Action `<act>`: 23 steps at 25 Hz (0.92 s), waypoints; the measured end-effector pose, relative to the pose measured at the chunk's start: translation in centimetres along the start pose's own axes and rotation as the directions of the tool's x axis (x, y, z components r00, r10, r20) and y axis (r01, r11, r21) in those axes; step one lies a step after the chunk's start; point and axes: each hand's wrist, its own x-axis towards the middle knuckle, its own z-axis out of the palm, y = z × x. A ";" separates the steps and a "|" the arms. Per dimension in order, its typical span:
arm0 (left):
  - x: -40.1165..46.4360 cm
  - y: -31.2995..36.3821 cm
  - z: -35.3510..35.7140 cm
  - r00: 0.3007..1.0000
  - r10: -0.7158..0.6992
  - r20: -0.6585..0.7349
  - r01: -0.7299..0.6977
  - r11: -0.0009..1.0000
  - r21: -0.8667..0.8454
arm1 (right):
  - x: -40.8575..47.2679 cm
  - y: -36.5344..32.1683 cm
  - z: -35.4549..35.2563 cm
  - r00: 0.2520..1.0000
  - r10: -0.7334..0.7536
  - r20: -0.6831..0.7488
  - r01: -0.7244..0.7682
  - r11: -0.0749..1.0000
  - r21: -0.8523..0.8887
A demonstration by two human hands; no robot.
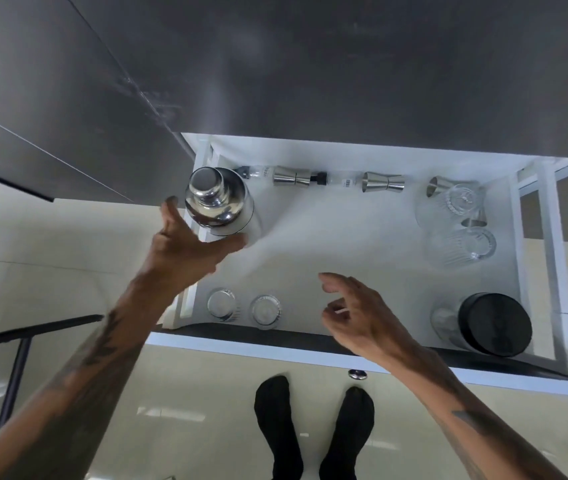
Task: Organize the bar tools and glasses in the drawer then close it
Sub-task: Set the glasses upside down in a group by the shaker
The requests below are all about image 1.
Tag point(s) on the person's left hand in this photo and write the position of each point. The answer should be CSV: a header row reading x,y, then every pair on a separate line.
x,y
184,249

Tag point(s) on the person's right hand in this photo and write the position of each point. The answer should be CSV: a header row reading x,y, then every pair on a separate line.
x,y
369,319

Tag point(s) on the person's left thumb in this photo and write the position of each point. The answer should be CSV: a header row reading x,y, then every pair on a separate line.
x,y
229,247

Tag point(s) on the steel cocktail shaker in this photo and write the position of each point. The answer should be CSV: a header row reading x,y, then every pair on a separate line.
x,y
216,199

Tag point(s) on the person's left forearm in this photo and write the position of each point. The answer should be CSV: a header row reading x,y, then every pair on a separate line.
x,y
79,379

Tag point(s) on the person's right forearm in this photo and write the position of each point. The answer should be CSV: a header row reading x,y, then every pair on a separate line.
x,y
468,419

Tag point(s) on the small clear glass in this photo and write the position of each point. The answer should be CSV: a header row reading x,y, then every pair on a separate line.
x,y
223,304
265,311

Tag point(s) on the steel double jigger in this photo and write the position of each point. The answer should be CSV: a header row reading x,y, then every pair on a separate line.
x,y
436,186
383,181
293,176

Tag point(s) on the white drawer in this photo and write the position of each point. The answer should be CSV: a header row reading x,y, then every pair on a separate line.
x,y
344,234

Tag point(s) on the round steel drawer knob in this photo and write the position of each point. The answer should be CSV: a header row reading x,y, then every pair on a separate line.
x,y
358,374

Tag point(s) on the person's left black sock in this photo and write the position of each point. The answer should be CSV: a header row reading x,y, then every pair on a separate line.
x,y
276,424

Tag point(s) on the person's black sock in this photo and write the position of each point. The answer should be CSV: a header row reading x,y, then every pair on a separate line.
x,y
349,429
276,424

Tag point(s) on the person's right black sock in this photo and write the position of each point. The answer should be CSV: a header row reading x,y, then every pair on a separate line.
x,y
349,429

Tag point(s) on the ribbed clear drinking glass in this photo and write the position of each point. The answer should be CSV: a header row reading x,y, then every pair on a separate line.
x,y
461,247

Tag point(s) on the glass jar with black lid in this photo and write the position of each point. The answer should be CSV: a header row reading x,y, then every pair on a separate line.
x,y
493,324

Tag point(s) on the black metal frame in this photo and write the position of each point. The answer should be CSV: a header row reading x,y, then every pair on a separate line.
x,y
19,339

